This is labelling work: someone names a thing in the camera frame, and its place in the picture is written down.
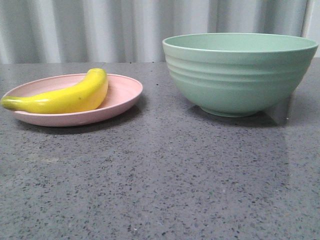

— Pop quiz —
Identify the pink plate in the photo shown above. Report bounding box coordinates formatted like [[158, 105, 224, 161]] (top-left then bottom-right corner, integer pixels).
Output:
[[6, 73, 143, 127]]

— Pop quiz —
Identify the green ribbed bowl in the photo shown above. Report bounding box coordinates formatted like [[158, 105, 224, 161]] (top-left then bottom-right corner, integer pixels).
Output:
[[162, 33, 318, 118]]

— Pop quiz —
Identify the yellow banana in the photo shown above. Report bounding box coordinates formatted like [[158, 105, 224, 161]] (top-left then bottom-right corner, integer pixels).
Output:
[[0, 68, 109, 114]]

